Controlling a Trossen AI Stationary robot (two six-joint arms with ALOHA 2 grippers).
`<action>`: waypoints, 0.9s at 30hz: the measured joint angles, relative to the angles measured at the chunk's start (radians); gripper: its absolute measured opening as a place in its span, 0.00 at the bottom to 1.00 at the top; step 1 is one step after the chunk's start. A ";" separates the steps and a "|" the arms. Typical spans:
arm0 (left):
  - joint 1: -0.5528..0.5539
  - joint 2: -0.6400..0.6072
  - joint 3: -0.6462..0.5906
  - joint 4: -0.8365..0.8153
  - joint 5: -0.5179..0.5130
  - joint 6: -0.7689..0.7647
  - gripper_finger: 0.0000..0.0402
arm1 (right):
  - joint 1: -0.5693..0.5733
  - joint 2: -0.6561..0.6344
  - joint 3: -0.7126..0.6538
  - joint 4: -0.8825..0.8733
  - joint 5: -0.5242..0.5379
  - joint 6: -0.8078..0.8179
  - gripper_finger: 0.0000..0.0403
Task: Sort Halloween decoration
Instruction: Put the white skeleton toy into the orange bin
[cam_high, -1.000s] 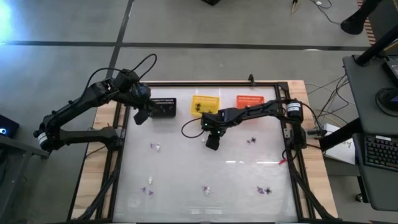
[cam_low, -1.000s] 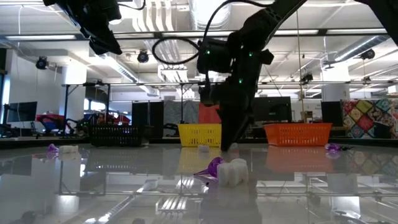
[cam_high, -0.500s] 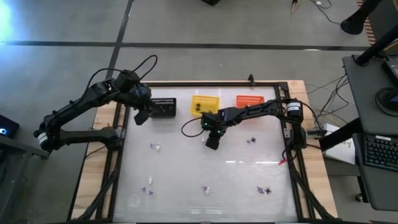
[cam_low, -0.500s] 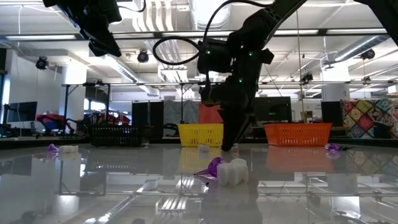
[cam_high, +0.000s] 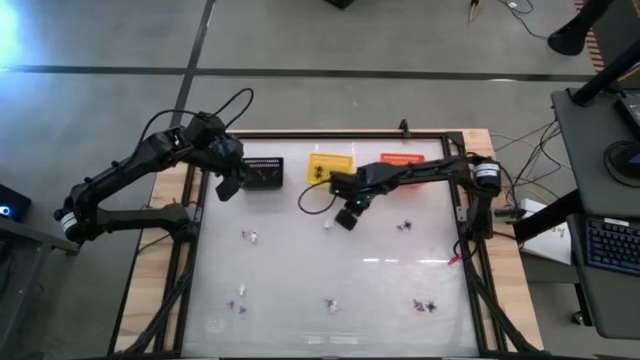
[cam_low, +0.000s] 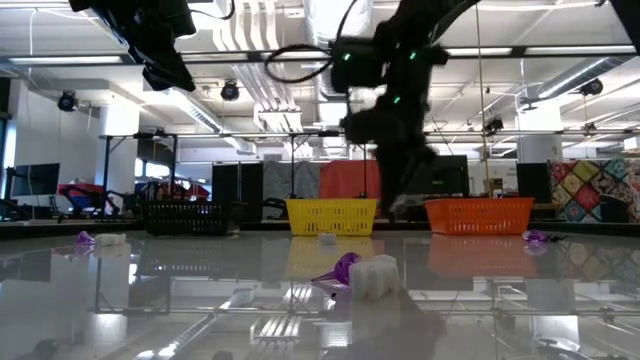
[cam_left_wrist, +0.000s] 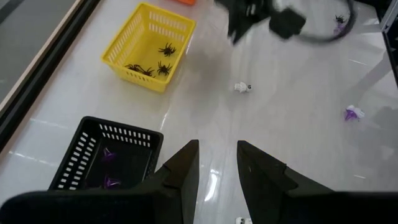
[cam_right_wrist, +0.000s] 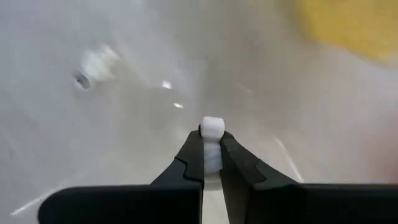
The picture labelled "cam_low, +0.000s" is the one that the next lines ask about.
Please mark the black metal table frame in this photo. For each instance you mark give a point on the black metal table frame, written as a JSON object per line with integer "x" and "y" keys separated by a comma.
{"x": 260, "y": 226}

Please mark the large black monitor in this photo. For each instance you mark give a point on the large black monitor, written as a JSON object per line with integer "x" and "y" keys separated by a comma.
{"x": 450, "y": 175}

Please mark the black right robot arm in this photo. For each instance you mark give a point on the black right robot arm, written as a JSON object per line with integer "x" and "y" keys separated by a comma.
{"x": 425, "y": 15}

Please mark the black partition panel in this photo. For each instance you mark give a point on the black partition panel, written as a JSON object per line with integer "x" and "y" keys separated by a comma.
{"x": 235, "y": 187}

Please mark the black monitor on arm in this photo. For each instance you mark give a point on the black monitor on arm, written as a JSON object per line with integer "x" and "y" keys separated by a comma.
{"x": 35, "y": 180}

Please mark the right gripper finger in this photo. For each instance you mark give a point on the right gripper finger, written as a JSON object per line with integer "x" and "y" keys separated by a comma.
{"x": 410, "y": 172}
{"x": 389, "y": 180}

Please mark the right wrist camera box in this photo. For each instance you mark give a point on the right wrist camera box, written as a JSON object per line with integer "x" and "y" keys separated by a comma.
{"x": 357, "y": 65}

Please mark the red background machine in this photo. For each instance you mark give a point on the red background machine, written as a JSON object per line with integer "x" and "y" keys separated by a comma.
{"x": 82, "y": 195}
{"x": 180, "y": 191}

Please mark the black plastic basket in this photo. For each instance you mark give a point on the black plastic basket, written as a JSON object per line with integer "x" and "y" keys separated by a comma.
{"x": 187, "y": 217}

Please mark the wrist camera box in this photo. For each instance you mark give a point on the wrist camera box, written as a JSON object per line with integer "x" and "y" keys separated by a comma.
{"x": 357, "y": 65}
{"x": 170, "y": 70}

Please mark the grey hanging cloth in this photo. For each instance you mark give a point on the grey hanging cloth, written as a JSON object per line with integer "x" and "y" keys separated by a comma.
{"x": 290, "y": 179}

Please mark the white room column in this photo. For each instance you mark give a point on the white room column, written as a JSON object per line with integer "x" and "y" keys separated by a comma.
{"x": 540, "y": 145}

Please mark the colourful patchwork quilt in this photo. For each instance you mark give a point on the colourful patchwork quilt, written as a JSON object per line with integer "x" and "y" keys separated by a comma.
{"x": 590, "y": 190}

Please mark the orange hanging cloth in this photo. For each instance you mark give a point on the orange hanging cloth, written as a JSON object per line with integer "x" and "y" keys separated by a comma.
{"x": 350, "y": 179}

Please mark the rig beam with light strip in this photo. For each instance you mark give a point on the rig beam with light strip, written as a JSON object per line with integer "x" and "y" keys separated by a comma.
{"x": 250, "y": 56}

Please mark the silver ventilation duct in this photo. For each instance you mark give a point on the silver ventilation duct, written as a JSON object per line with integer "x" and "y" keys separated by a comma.
{"x": 575, "y": 80}
{"x": 320, "y": 20}

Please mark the orange plastic basket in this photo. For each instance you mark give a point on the orange plastic basket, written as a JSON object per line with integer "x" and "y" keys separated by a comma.
{"x": 479, "y": 216}

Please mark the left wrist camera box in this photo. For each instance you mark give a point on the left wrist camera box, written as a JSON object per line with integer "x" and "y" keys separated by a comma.
{"x": 170, "y": 70}

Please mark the yellow plastic basket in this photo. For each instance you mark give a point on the yellow plastic basket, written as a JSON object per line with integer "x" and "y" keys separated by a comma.
{"x": 330, "y": 216}

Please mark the small black monitor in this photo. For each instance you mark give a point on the small black monitor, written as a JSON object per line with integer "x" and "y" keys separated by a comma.
{"x": 533, "y": 182}

